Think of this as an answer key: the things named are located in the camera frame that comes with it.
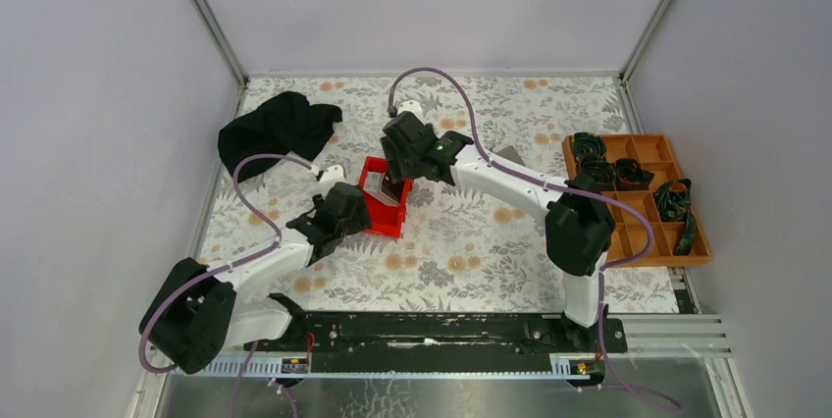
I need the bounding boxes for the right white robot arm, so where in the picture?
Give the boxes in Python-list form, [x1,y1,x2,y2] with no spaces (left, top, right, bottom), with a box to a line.
[381,112,615,351]

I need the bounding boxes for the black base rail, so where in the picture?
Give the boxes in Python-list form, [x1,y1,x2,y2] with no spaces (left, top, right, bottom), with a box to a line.
[258,311,628,375]

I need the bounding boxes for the rolled dark tie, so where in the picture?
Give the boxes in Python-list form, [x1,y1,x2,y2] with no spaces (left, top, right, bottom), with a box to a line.
[577,154,616,191]
[571,131,607,162]
[614,158,655,191]

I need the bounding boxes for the unrolled dark tie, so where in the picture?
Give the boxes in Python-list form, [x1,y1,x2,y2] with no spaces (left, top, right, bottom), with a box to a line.
[652,178,699,256]

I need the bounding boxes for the grey card holder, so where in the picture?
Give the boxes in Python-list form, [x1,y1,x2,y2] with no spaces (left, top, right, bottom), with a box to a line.
[494,145,525,166]

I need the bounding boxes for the black cloth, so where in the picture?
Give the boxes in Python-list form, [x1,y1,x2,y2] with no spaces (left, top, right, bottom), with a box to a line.
[217,91,343,175]

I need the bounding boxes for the cards in red bin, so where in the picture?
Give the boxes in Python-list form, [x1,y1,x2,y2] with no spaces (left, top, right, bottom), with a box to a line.
[362,171,404,207]

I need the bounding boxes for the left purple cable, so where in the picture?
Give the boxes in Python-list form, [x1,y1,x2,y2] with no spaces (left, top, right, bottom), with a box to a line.
[137,153,321,376]

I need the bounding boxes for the floral table mat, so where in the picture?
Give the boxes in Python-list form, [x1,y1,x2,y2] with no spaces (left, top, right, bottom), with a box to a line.
[196,76,681,314]

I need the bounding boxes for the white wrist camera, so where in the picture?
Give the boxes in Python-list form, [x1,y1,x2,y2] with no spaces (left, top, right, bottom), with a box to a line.
[396,100,425,122]
[317,165,345,197]

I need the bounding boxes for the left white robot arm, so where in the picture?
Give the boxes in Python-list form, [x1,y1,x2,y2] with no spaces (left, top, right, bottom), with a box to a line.
[138,183,371,374]

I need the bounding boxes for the wooden compartment tray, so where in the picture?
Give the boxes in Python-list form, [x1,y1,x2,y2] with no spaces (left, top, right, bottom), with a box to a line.
[562,134,713,267]

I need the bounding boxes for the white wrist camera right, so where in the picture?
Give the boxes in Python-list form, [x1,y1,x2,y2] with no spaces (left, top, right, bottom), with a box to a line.
[396,100,425,122]

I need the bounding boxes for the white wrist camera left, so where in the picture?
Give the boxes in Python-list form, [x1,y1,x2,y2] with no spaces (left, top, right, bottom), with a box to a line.
[317,165,345,197]

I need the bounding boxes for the red plastic bin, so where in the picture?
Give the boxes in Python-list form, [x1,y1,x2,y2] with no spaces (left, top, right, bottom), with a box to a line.
[359,156,413,238]

